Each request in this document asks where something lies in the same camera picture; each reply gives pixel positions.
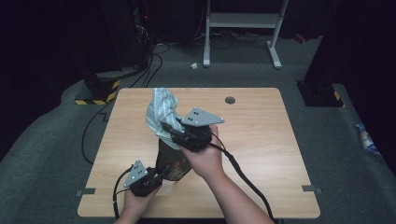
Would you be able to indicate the person's right hand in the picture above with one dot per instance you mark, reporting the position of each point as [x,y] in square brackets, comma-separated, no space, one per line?
[204,161]

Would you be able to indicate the small red object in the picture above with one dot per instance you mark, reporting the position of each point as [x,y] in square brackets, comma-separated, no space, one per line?
[300,38]

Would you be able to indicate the blue white packet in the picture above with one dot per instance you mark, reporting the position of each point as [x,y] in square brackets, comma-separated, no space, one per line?
[365,138]

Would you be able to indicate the black yellow striped wide base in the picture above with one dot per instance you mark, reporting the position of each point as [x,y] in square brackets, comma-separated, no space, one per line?
[99,90]

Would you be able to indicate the black yellow striped dark base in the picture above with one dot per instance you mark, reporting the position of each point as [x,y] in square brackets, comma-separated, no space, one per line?
[320,96]

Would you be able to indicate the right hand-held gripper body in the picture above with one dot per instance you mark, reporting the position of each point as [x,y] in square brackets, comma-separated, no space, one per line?
[196,130]

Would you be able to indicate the person's left hand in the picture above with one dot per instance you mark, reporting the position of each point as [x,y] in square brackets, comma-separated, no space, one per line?
[137,203]

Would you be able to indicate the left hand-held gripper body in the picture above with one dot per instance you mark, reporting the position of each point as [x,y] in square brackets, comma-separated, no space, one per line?
[143,182]

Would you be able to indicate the white metal stand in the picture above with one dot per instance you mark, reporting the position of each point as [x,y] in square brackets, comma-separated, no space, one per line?
[243,20]

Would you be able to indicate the small white floor scrap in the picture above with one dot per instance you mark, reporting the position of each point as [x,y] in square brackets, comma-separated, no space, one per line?
[194,65]

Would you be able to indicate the dark equipment rack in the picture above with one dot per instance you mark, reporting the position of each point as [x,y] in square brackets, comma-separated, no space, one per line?
[124,31]

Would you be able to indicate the grey round table grommet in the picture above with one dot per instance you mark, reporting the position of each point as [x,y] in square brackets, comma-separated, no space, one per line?
[230,100]

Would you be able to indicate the striped light green towel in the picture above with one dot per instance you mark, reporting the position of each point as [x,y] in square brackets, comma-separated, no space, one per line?
[162,112]

